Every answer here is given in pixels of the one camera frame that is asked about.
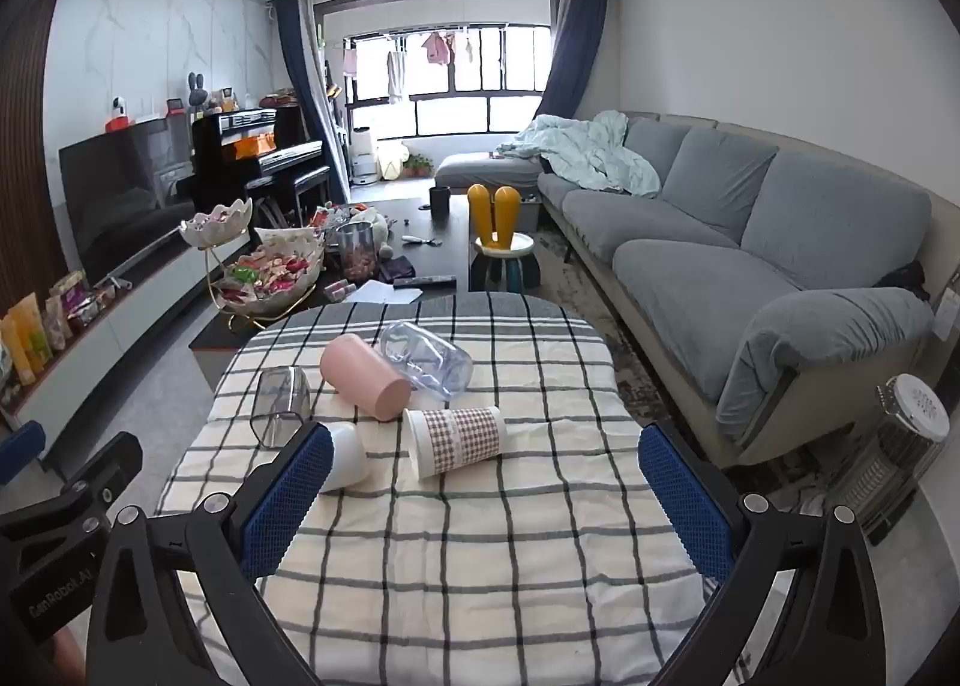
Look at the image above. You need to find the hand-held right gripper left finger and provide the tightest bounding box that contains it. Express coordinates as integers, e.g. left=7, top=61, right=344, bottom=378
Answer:
left=85, top=422, right=336, bottom=686

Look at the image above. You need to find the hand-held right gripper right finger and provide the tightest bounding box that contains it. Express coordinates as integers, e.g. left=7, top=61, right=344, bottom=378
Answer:
left=638, top=420, right=890, bottom=686

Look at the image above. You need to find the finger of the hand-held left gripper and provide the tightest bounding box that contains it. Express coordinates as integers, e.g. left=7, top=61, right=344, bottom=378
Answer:
left=0, top=421, right=47, bottom=487
left=0, top=432, right=144, bottom=546

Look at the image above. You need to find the white cup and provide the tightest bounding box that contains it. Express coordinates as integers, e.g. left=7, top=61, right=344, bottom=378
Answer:
left=315, top=420, right=370, bottom=493

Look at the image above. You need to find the grey transparent cup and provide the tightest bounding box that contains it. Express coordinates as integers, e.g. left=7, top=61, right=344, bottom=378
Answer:
left=249, top=366, right=312, bottom=448

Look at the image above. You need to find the pink cup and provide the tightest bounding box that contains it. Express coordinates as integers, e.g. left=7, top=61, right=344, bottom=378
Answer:
left=320, top=333, right=412, bottom=423

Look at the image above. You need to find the brown checked paper cup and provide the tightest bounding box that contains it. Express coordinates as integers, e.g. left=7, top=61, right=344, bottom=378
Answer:
left=403, top=405, right=511, bottom=481

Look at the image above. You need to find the clear plastic cup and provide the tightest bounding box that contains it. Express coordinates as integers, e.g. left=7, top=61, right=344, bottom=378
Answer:
left=379, top=320, right=475, bottom=402

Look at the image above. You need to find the row of snack packets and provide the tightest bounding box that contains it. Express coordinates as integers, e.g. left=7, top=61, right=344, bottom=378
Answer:
left=0, top=271, right=121, bottom=387

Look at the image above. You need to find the grey television cabinet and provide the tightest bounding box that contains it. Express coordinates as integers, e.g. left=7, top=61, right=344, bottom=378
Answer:
left=0, top=239, right=226, bottom=462

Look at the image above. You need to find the checked tablecloth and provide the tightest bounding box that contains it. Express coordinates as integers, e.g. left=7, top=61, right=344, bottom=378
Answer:
left=154, top=292, right=721, bottom=686

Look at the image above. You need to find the metal cage heater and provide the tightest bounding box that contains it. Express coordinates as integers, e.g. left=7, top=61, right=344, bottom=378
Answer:
left=825, top=373, right=952, bottom=544

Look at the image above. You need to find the white paper sheet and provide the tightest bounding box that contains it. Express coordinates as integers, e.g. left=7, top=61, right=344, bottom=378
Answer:
left=341, top=281, right=425, bottom=307

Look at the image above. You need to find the tiered white snack bowl stand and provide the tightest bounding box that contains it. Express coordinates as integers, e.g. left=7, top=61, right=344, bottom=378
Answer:
left=178, top=198, right=327, bottom=334

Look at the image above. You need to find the glass jar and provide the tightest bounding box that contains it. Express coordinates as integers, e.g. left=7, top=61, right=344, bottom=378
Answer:
left=335, top=221, right=376, bottom=282

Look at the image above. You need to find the black television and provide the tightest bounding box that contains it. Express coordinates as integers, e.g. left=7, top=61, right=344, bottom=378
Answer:
left=58, top=118, right=197, bottom=286

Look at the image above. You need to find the grey plush toy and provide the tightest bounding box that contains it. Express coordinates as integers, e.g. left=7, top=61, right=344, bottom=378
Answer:
left=360, top=206, right=395, bottom=259

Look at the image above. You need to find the grey sofa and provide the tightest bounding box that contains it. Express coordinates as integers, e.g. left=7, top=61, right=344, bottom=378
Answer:
left=435, top=110, right=938, bottom=469

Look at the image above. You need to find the dark coffee table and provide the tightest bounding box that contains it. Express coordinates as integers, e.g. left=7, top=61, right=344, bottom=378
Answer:
left=187, top=197, right=472, bottom=372

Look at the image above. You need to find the dark cloth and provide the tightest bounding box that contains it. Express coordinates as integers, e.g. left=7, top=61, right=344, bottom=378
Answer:
left=877, top=262, right=931, bottom=301

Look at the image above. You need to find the black piano bench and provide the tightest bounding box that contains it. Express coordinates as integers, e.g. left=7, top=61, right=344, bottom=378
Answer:
left=247, top=168, right=331, bottom=226

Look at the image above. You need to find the yellow rabbit ear stool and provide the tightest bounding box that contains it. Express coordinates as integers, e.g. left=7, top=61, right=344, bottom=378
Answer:
left=466, top=183, right=542, bottom=293

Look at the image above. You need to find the white air purifier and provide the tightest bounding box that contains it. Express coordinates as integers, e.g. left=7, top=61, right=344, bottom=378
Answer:
left=351, top=127, right=380, bottom=186

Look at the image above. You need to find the light green blanket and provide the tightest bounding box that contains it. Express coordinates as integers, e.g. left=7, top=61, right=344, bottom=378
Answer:
left=495, top=112, right=662, bottom=199

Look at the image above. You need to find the black piano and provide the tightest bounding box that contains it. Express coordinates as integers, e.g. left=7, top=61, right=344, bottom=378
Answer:
left=189, top=104, right=332, bottom=222

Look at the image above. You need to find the grey curtain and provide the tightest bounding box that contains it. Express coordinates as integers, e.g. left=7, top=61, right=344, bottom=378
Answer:
left=553, top=0, right=584, bottom=76
left=296, top=0, right=352, bottom=203

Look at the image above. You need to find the navy curtain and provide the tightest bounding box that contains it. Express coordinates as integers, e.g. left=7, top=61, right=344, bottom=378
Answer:
left=271, top=0, right=331, bottom=154
left=534, top=0, right=610, bottom=132

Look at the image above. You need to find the window frame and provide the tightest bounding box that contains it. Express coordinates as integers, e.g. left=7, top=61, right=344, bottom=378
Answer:
left=343, top=24, right=557, bottom=141

